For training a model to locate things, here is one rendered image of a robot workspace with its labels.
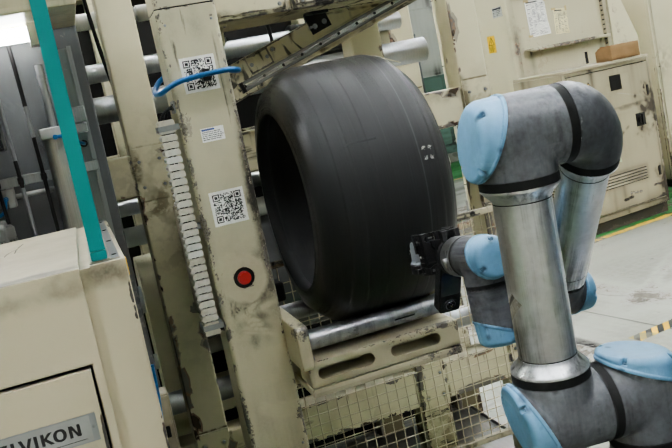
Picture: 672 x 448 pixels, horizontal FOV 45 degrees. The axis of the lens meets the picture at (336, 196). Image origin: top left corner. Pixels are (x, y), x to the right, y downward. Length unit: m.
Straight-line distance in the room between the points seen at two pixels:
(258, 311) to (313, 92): 0.50
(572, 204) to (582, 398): 0.29
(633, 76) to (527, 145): 5.60
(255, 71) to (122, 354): 1.28
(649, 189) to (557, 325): 5.62
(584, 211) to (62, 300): 0.77
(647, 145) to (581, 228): 5.47
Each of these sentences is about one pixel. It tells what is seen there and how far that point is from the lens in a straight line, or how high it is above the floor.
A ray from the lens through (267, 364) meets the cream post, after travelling 1.86.
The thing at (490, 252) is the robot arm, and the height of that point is 1.10.
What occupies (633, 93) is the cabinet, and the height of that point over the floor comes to 0.97.
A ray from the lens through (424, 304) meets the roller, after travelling 1.87.
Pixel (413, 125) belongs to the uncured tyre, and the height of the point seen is 1.32.
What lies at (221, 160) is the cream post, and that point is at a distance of 1.78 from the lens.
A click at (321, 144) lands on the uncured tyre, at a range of 1.65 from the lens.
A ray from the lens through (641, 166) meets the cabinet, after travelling 6.74.
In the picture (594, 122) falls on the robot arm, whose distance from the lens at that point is 1.19.
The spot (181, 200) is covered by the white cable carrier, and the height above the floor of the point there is 1.25.
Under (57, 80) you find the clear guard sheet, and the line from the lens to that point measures 1.03.
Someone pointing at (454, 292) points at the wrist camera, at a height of 0.99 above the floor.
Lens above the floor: 1.41
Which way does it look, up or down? 7 degrees down
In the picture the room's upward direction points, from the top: 11 degrees counter-clockwise
